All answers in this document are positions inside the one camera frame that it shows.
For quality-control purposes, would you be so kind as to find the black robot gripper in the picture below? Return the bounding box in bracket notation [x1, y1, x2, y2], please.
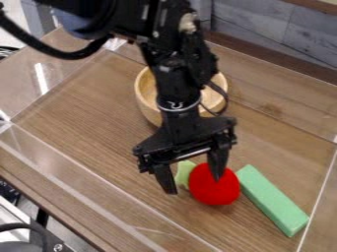
[132, 99, 236, 195]

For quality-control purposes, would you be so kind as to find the red plush fruit green leaf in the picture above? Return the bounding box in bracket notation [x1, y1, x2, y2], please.
[175, 160, 240, 206]

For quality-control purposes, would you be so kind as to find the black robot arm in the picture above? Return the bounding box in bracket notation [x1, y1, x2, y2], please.
[36, 0, 236, 194]

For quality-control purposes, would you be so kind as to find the wooden bowl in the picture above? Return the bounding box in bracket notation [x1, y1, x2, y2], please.
[133, 67, 226, 127]

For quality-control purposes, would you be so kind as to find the green rectangular block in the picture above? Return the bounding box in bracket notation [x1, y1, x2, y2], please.
[235, 164, 309, 237]

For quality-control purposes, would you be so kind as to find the black equipment lower left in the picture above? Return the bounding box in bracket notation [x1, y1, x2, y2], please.
[0, 179, 75, 252]

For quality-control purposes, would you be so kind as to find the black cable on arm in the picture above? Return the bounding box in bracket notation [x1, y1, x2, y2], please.
[0, 9, 111, 61]

